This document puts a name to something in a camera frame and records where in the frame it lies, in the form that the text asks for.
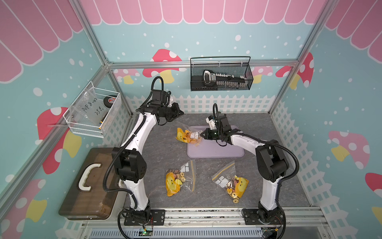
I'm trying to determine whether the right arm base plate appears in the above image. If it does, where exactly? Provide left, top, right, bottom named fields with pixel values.
left=241, top=208, right=285, bottom=226

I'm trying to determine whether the brown wooden case white handle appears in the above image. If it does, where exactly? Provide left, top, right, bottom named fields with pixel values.
left=58, top=147, right=117, bottom=220

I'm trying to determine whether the black wire wall basket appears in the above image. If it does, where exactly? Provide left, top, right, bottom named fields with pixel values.
left=190, top=56, right=253, bottom=91

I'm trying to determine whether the ziploc bag of orange cookies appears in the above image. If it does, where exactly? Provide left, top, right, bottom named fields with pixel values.
left=176, top=121, right=203, bottom=146

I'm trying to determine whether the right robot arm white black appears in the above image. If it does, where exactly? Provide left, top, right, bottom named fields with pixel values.
left=201, top=125, right=299, bottom=224

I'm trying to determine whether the socket set in basket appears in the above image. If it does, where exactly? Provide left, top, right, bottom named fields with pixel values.
left=191, top=70, right=252, bottom=91

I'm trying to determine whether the aluminium front rail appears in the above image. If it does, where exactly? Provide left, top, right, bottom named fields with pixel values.
left=80, top=207, right=332, bottom=239

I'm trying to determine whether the lavender plastic tray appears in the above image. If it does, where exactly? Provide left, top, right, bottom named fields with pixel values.
left=187, top=138, right=244, bottom=158

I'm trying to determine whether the black tape roll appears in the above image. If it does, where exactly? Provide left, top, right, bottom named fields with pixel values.
left=103, top=95, right=117, bottom=109

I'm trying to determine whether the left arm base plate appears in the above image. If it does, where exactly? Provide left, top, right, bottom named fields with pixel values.
left=123, top=209, right=166, bottom=226

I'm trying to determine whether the ziploc bag near right arm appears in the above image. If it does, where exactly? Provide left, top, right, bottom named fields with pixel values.
left=212, top=161, right=249, bottom=200

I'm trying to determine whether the ziploc bag of mixed cookies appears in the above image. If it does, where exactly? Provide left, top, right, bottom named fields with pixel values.
left=165, top=160, right=196, bottom=197

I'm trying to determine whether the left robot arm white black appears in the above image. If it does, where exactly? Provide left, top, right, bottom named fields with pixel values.
left=102, top=76, right=184, bottom=218

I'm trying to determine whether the white wire wall basket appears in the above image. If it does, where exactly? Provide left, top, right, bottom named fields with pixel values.
left=63, top=82, right=121, bottom=138

